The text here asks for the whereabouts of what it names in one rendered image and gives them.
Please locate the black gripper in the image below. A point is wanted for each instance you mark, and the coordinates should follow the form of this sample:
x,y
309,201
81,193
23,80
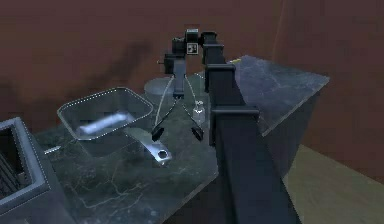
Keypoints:
x,y
179,65

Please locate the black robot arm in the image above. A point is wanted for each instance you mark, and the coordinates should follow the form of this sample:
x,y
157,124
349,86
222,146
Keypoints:
x,y
246,160

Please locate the grey bowl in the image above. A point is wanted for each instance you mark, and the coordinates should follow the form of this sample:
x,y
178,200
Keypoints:
x,y
156,90

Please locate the dark marble counter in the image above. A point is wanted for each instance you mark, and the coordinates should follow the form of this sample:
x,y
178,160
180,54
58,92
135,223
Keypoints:
x,y
126,186

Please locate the small silver utensil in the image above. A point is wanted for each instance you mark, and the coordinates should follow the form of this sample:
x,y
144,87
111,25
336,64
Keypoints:
x,y
52,149

